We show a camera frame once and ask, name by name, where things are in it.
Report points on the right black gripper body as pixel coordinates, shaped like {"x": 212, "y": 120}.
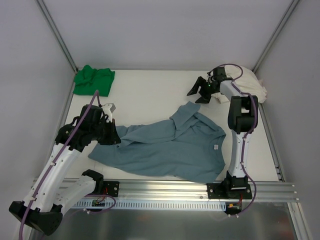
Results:
{"x": 206, "y": 88}

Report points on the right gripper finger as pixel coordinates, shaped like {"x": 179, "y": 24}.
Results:
{"x": 198, "y": 83}
{"x": 204, "y": 99}

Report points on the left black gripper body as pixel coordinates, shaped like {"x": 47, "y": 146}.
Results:
{"x": 110, "y": 132}

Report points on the blue-grey t-shirt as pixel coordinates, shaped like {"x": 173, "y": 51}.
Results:
{"x": 188, "y": 146}

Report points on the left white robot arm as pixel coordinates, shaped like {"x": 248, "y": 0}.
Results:
{"x": 44, "y": 207}

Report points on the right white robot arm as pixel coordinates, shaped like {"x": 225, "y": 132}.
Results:
{"x": 242, "y": 120}

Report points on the cream white t-shirt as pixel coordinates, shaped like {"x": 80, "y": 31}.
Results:
{"x": 248, "y": 82}

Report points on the green folded t-shirt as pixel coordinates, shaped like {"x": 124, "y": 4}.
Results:
{"x": 89, "y": 79}

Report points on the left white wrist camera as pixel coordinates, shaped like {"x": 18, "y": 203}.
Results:
{"x": 107, "y": 112}

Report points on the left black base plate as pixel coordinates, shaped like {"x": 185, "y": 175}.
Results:
{"x": 111, "y": 188}

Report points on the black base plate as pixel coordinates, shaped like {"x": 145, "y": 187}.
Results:
{"x": 111, "y": 188}
{"x": 230, "y": 192}

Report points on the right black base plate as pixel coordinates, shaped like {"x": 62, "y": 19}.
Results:
{"x": 230, "y": 192}

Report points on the white slotted cable duct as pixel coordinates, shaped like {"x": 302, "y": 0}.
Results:
{"x": 129, "y": 204}

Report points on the left aluminium frame post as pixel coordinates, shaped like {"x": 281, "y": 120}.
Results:
{"x": 56, "y": 33}

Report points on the aluminium frame post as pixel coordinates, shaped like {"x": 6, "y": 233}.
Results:
{"x": 276, "y": 33}
{"x": 56, "y": 33}

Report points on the aluminium mounting rail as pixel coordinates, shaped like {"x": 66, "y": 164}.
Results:
{"x": 174, "y": 190}

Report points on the right aluminium frame post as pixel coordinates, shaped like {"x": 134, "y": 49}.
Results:
{"x": 276, "y": 33}

